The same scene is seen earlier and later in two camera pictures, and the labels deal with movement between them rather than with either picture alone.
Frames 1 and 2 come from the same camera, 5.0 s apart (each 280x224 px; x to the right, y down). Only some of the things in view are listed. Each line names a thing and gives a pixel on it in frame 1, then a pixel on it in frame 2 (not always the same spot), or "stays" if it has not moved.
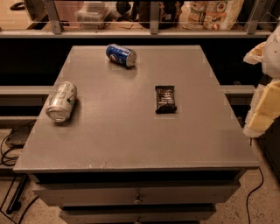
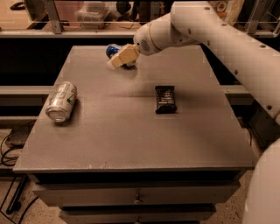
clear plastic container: (92, 15) stays
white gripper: (273, 59) -> (142, 41)
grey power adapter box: (20, 134) stays
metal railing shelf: (138, 18) stays
